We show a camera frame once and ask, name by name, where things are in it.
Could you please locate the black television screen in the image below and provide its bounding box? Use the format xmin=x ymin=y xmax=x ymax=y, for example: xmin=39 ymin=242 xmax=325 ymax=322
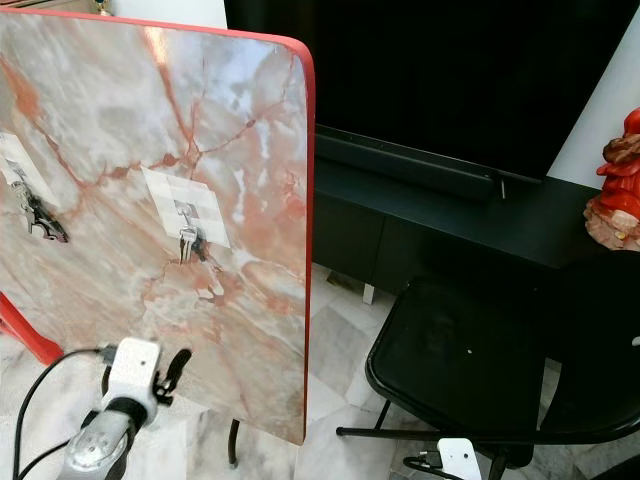
xmin=224 ymin=0 xmax=640 ymax=182

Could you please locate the black tv console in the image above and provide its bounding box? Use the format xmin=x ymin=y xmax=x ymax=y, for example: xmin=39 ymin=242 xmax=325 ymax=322
xmin=309 ymin=150 xmax=640 ymax=301

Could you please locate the red plastic stool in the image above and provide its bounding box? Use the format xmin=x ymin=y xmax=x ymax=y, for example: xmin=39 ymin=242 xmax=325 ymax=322
xmin=0 ymin=290 xmax=65 ymax=365

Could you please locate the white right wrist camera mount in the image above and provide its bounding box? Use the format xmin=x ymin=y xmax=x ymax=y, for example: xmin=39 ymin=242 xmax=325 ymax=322
xmin=436 ymin=437 xmax=482 ymax=480

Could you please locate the black soundbar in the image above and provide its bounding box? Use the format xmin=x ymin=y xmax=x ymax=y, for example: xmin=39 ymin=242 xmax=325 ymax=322
xmin=314 ymin=124 xmax=507 ymax=202

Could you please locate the red figurine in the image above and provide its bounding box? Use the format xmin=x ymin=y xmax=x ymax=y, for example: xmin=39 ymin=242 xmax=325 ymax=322
xmin=585 ymin=107 xmax=640 ymax=252

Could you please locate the black folding chair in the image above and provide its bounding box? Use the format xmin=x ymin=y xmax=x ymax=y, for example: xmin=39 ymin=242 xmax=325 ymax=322
xmin=337 ymin=264 xmax=640 ymax=472

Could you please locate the marble pattern folding table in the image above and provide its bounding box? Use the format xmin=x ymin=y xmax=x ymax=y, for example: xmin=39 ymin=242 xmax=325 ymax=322
xmin=0 ymin=8 xmax=317 ymax=469

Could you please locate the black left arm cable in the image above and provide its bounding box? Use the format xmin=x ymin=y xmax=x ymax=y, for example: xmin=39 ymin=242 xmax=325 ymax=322
xmin=11 ymin=346 xmax=117 ymax=480

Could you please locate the large dark key bunch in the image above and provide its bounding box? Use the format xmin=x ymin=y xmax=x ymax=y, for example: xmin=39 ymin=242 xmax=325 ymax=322
xmin=21 ymin=180 xmax=70 ymax=244

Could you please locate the taped adhesive wall hook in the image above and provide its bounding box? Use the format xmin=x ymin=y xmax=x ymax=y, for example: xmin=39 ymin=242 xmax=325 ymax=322
xmin=141 ymin=164 xmax=232 ymax=249
xmin=7 ymin=130 xmax=53 ymax=188

